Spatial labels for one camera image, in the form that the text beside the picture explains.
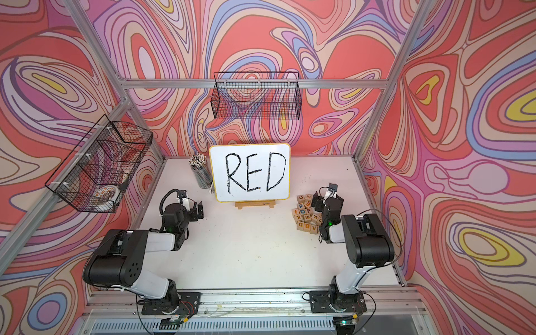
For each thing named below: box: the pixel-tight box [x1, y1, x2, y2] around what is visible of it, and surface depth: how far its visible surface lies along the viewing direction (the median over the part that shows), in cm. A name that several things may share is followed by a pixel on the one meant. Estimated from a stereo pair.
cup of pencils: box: [188, 153, 214, 190], surface depth 98 cm
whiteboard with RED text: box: [209, 143, 292, 203], surface depth 92 cm
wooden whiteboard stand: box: [234, 200, 276, 210], surface depth 97 cm
